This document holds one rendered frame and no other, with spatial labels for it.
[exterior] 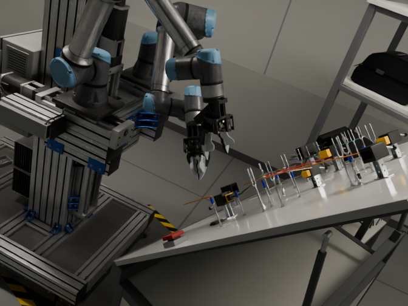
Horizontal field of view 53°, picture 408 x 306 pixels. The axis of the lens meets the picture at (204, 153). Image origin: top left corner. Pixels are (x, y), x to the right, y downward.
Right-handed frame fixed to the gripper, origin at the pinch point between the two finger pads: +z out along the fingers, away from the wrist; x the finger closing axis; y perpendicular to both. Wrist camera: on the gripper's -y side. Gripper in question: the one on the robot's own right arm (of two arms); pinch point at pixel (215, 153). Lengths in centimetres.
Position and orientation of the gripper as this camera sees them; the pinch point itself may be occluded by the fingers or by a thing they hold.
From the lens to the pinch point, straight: 143.8
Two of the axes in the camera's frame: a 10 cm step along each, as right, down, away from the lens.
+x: 8.1, -2.7, 5.3
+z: 1.1, 9.5, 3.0
